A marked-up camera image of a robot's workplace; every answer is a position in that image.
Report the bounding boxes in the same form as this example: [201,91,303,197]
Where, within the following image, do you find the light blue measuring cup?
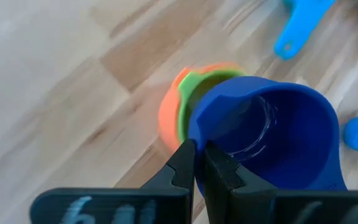
[273,0,337,61]

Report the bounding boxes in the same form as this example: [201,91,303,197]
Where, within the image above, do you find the green measuring cup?
[177,69,245,144]

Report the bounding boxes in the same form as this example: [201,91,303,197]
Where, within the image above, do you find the orange measuring cup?
[157,61,245,153]

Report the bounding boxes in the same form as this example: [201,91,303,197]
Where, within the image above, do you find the purple measuring cup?
[188,76,348,197]

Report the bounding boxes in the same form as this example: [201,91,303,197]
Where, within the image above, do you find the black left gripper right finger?
[202,141,358,224]

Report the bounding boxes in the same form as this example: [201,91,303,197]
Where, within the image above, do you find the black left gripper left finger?
[29,138,197,224]

